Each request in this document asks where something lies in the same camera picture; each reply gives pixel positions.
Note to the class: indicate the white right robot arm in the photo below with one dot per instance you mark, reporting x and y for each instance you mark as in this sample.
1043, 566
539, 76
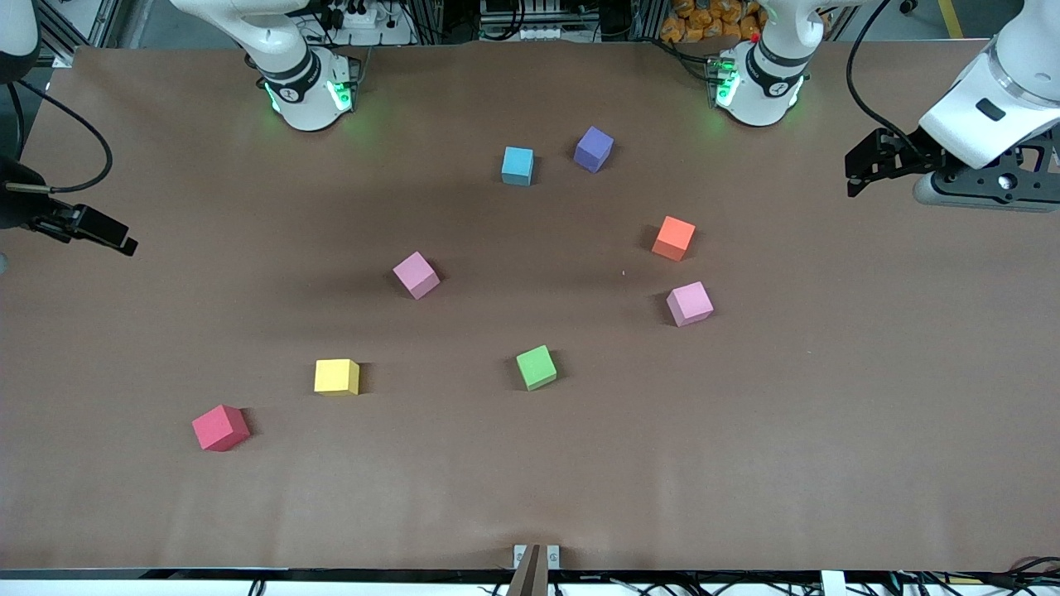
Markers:
310, 108

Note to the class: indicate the green foam cube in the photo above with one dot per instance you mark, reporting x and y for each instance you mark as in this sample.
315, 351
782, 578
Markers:
536, 367

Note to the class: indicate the orange foam cube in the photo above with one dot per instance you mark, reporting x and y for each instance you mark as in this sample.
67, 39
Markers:
672, 236

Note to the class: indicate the orange bagged items pile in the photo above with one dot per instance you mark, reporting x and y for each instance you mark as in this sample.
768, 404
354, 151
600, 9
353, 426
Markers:
704, 21

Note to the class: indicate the brown tapered pole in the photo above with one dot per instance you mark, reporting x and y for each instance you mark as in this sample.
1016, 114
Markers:
526, 579

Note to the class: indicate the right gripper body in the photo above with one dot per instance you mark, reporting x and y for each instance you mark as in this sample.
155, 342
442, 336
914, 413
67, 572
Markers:
18, 205

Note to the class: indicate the purple foam cube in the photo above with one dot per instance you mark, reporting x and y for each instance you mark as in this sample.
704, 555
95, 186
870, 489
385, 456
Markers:
593, 147

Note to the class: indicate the blue foam cube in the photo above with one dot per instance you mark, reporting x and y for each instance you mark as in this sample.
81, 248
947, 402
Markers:
517, 164

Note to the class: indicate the aluminium frame profile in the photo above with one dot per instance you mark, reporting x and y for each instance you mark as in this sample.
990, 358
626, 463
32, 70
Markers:
58, 41

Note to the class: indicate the pink foam cube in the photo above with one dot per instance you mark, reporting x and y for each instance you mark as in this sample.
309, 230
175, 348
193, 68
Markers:
414, 273
689, 302

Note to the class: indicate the red foam cube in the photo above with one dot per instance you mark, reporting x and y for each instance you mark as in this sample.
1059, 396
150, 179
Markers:
218, 427

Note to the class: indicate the brown table cover sheet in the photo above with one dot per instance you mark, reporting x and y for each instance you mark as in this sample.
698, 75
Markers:
530, 463

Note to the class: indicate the white power strip with plugs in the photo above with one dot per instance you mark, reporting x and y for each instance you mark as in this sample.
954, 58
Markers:
377, 21

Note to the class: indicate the yellow foam cube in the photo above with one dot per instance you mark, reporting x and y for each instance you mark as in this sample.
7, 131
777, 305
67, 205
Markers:
335, 375

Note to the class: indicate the silver metal bracket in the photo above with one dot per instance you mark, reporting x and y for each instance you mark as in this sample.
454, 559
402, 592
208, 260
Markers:
553, 556

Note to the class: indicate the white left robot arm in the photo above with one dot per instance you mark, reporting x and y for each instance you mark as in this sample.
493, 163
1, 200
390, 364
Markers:
766, 99

